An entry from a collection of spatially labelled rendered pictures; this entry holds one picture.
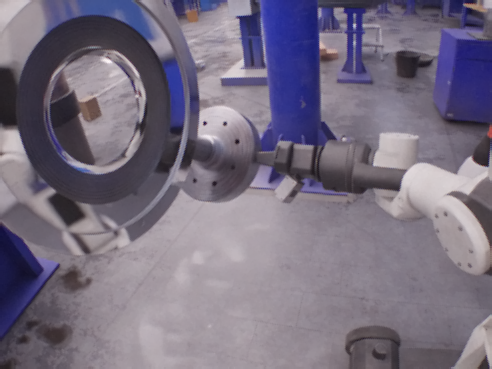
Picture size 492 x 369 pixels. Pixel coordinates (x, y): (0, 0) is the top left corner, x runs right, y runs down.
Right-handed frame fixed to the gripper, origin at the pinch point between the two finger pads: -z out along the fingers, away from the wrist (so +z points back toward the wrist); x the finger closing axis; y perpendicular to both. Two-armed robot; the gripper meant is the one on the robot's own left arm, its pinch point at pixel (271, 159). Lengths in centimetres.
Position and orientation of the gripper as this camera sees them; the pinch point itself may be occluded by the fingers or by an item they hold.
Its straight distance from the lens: 61.5
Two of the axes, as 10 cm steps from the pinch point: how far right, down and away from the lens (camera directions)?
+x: -4.7, -1.2, -8.8
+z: 8.7, 1.2, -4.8
